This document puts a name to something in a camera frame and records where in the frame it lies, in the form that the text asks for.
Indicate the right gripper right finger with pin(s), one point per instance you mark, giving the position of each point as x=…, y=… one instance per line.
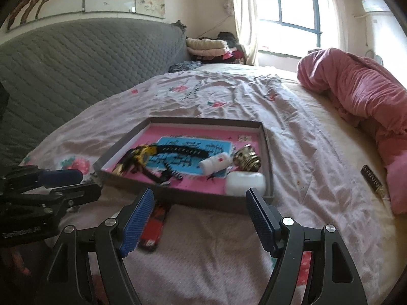
x=265, y=219

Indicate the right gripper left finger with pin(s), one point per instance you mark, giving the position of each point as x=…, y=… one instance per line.
x=132, y=220

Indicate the red lighter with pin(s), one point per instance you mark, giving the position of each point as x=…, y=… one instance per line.
x=152, y=231

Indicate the white earbuds case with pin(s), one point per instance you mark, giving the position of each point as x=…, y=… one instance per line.
x=238, y=183

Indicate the yellow black wrist watch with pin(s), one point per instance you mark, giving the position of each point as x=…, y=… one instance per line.
x=135, y=160

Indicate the brass metal fitting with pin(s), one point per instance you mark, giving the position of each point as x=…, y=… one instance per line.
x=247, y=159

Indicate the white pill bottle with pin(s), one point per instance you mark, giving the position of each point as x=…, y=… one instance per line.
x=216, y=163

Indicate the shallow grey cardboard box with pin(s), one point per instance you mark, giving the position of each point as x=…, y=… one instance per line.
x=133, y=182

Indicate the strawberry print bed sheet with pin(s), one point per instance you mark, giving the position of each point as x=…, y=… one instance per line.
x=208, y=256

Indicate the pink and blue booklet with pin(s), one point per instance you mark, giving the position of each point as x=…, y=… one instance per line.
x=212, y=135

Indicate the black mattress label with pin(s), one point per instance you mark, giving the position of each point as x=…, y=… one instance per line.
x=373, y=182

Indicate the grey quilted headboard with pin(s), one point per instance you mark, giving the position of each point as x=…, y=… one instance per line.
x=51, y=74

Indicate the pink quilt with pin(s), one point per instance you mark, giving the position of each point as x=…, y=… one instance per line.
x=365, y=95

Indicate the dark patterned cloth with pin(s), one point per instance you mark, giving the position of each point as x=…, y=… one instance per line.
x=184, y=66

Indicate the folded clothes pile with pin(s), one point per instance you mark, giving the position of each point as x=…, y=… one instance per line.
x=223, y=49

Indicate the white standing fan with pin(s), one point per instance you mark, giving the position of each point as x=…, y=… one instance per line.
x=371, y=54

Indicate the cream curtain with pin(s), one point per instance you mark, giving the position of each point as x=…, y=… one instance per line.
x=246, y=24

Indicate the white air conditioner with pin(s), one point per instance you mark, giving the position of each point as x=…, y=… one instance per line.
x=371, y=6

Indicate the window with blue frame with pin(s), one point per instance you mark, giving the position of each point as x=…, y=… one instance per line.
x=289, y=27

